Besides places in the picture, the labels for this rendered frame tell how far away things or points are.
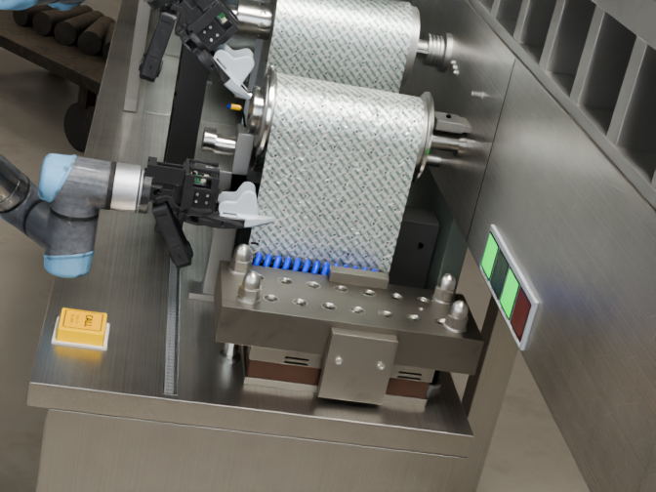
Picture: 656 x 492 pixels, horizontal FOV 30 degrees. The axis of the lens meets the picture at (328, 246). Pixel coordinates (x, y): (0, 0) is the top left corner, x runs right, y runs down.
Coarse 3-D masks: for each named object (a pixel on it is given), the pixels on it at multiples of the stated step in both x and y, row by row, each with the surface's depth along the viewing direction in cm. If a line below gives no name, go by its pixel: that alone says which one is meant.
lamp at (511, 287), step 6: (510, 270) 164; (510, 276) 164; (510, 282) 164; (516, 282) 161; (504, 288) 166; (510, 288) 163; (516, 288) 161; (504, 294) 165; (510, 294) 163; (504, 300) 165; (510, 300) 163; (504, 306) 165; (510, 306) 162; (510, 312) 162
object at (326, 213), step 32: (288, 160) 190; (288, 192) 193; (320, 192) 193; (352, 192) 194; (384, 192) 194; (288, 224) 195; (320, 224) 195; (352, 224) 196; (384, 224) 197; (288, 256) 197; (320, 256) 198; (352, 256) 198; (384, 256) 199
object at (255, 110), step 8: (256, 88) 191; (264, 88) 192; (256, 96) 190; (264, 96) 190; (256, 104) 190; (248, 112) 195; (256, 112) 190; (248, 120) 193; (256, 120) 190; (248, 128) 192; (256, 128) 191
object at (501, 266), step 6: (498, 258) 170; (498, 264) 170; (504, 264) 167; (498, 270) 169; (504, 270) 167; (492, 276) 172; (498, 276) 169; (504, 276) 166; (492, 282) 171; (498, 282) 169; (498, 288) 168; (498, 294) 168
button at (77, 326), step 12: (72, 312) 189; (84, 312) 190; (96, 312) 191; (60, 324) 185; (72, 324) 186; (84, 324) 186; (96, 324) 187; (60, 336) 184; (72, 336) 185; (84, 336) 185; (96, 336) 185
